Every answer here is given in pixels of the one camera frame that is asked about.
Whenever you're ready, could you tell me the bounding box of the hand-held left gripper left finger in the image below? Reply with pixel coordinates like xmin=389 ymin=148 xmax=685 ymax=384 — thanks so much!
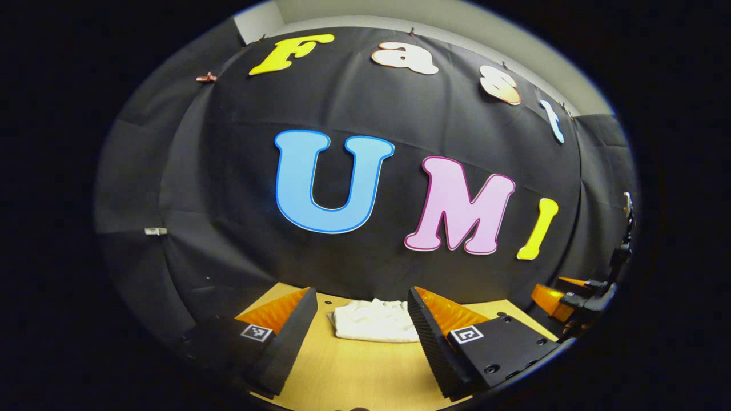
xmin=188 ymin=287 xmax=319 ymax=399

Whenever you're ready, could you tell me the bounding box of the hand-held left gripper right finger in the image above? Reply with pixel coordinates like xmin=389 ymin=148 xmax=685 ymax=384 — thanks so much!
xmin=407 ymin=285 xmax=563 ymax=402

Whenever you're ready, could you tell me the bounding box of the cream white sweatshirt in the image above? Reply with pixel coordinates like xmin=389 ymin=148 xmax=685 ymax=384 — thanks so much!
xmin=327 ymin=297 xmax=420 ymax=344

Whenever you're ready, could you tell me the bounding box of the black backdrop cloth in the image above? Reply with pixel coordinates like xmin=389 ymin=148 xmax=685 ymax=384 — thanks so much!
xmin=94 ymin=26 xmax=637 ymax=343

